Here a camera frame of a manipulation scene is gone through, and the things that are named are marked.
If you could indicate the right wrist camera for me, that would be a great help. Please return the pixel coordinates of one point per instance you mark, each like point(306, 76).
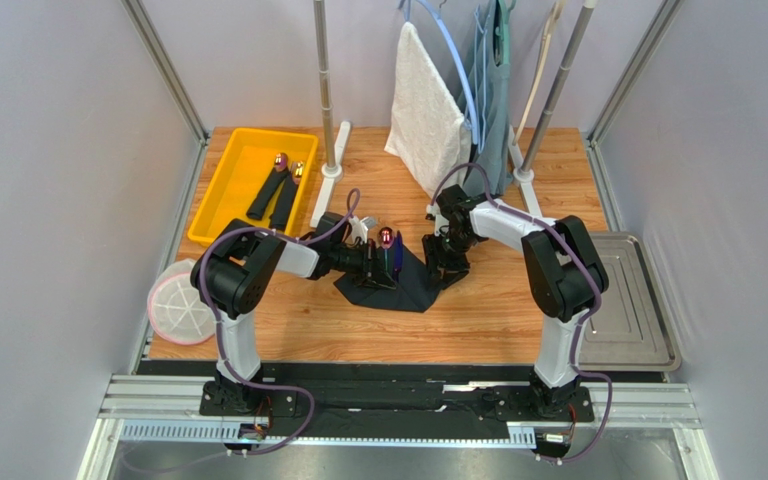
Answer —
point(433, 214)

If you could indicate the rolled black napkin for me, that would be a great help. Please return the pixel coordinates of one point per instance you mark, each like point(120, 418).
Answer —
point(275, 178)
point(286, 196)

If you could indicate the white mesh bag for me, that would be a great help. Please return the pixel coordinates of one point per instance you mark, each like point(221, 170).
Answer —
point(175, 310)

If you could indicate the light blue wire hanger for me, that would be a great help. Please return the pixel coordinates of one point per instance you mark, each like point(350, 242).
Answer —
point(481, 82)

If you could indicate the iridescent spoon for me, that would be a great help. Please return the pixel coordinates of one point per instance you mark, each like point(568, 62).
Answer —
point(386, 240)

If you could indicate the teal grey shirt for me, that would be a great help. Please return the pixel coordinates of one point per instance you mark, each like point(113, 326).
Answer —
point(494, 159)

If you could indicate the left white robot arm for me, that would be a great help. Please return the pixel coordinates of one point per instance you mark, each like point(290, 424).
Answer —
point(232, 277)

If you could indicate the rolled black napkin left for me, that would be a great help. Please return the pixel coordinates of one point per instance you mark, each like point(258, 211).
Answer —
point(275, 178)

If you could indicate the green clothes hanger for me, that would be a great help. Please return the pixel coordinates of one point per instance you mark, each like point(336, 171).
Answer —
point(502, 35)

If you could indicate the steel tray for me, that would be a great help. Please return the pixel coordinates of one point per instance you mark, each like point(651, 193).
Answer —
point(631, 331)

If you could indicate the rolled black napkin right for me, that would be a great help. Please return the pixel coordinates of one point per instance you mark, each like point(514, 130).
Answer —
point(286, 196)

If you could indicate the blue clothes hanger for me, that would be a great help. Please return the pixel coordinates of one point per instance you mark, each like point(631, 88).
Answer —
point(446, 29)

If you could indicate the white towel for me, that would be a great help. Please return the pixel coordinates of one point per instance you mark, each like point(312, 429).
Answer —
point(428, 130)

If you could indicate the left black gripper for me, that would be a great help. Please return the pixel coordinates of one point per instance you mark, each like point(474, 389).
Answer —
point(367, 270)

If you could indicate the rack pole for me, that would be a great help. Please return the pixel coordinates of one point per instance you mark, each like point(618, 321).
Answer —
point(559, 81)
point(323, 65)

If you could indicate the beige clothes hanger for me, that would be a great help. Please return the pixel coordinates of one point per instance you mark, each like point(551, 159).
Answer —
point(547, 32)

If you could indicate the yellow plastic bin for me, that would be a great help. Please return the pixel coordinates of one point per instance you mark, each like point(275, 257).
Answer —
point(244, 166)

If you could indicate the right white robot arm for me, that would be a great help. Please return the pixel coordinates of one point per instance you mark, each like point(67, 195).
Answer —
point(566, 278)

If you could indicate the black paper napkin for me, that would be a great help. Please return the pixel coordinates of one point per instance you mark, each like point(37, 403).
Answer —
point(414, 292)

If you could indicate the purple iridescent knife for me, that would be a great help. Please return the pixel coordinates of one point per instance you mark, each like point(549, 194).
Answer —
point(398, 254)

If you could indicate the left white rack foot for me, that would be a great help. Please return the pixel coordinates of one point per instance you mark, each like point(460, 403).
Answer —
point(332, 171)

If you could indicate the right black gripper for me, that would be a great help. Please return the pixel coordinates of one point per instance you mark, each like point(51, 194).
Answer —
point(447, 252)

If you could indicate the left rack pole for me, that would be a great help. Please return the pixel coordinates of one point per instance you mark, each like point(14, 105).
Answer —
point(323, 65)

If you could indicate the right rack pole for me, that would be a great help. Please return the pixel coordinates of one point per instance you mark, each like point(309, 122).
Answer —
point(559, 81)

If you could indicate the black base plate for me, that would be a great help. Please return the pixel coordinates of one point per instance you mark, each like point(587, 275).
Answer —
point(378, 401)

